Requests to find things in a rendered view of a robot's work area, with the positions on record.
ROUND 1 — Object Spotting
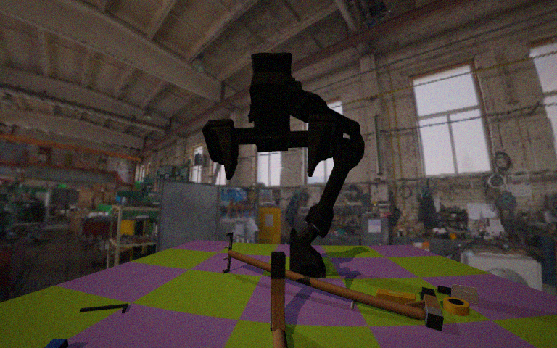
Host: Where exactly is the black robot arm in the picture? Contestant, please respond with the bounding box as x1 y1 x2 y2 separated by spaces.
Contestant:
248 52 365 248

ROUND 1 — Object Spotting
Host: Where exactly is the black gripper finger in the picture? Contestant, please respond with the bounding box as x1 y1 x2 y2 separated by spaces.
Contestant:
307 121 331 177
210 125 238 180

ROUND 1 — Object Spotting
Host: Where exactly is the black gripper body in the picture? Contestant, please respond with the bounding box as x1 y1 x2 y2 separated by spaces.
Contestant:
202 114 340 162

